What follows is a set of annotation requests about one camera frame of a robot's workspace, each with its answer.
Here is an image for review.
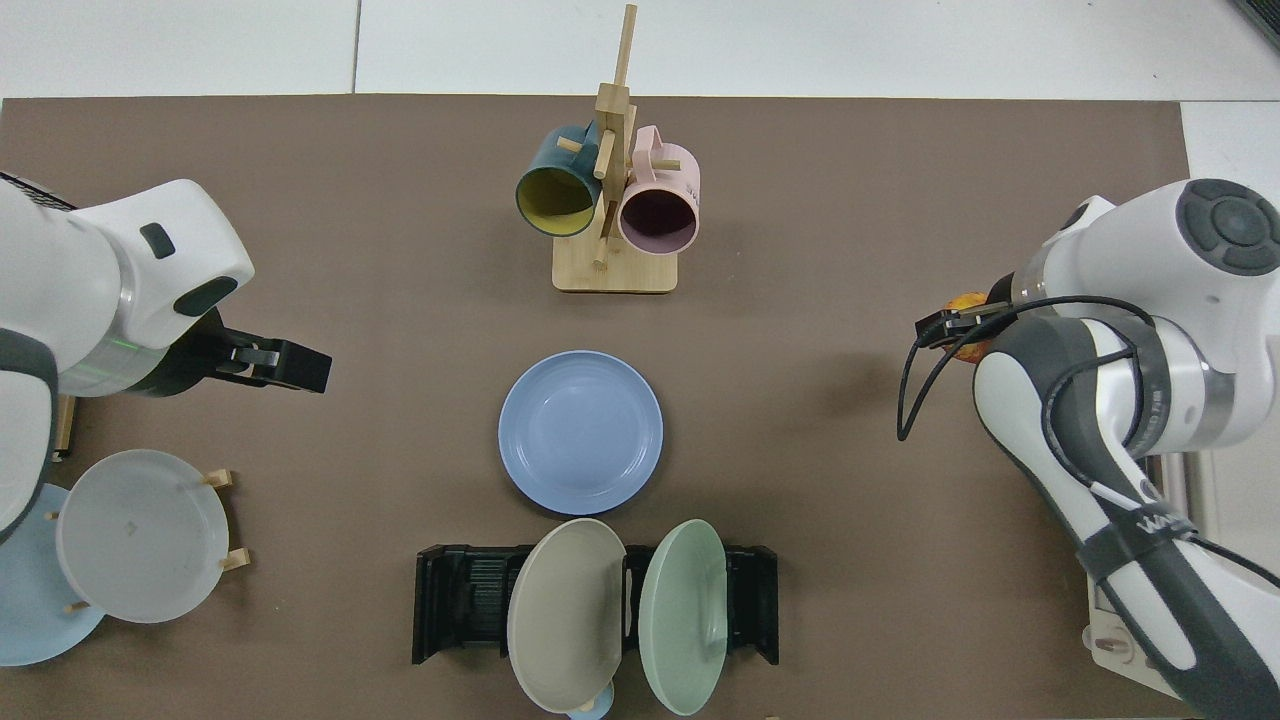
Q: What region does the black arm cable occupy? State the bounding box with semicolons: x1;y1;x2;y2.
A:
896;295;1280;591

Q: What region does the wooden plate stand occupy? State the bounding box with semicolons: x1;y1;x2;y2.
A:
42;468;251;614

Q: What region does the pale green plate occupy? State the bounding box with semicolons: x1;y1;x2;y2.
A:
638;518;730;717

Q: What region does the dark teal cup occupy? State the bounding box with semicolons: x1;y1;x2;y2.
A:
515;122;604;239

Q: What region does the red yellow apple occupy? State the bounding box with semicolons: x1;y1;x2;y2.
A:
948;291;999;362

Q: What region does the brown table cloth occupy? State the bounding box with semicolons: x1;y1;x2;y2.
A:
0;95;1191;720

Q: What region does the wooden cup stand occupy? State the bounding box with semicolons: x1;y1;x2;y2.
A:
552;3;682;295

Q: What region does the beige plate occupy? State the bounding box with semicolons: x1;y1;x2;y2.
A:
506;517;629;715

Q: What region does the pink cup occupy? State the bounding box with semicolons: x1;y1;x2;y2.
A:
617;125;701;255

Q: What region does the light blue plate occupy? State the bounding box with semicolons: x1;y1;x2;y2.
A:
0;482;108;668

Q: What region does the black camera stand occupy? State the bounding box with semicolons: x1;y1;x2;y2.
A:
1232;0;1280;51

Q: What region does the black dish rack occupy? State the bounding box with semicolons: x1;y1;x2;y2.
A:
412;543;780;668

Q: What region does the grey plate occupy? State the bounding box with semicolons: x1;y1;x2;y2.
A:
55;449;231;625

